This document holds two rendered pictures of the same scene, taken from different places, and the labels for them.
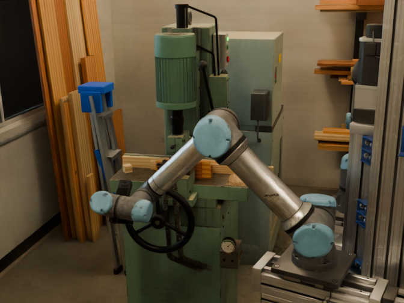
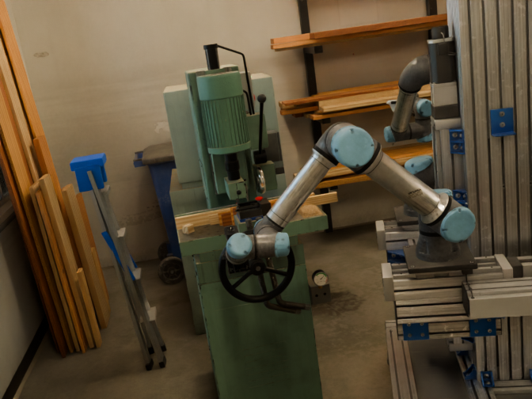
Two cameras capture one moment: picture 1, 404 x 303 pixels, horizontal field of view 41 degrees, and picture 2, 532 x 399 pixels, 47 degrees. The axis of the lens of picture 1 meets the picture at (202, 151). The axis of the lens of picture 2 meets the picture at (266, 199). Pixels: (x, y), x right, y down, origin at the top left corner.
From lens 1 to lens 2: 83 cm
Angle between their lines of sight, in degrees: 19
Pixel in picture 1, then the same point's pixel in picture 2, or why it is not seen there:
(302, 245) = (452, 231)
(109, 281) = (147, 378)
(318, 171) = not seen: hidden behind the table
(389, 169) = (483, 152)
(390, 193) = (487, 175)
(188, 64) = (241, 101)
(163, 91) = (220, 134)
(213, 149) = (360, 157)
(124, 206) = (264, 243)
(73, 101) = (47, 188)
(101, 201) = (242, 242)
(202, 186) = not seen: hidden behind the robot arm
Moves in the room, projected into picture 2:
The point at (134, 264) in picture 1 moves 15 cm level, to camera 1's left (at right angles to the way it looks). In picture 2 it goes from (218, 331) to (183, 341)
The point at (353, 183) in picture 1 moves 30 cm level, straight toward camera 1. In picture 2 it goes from (446, 176) to (481, 196)
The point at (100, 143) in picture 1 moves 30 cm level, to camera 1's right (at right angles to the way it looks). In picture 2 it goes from (108, 222) to (167, 209)
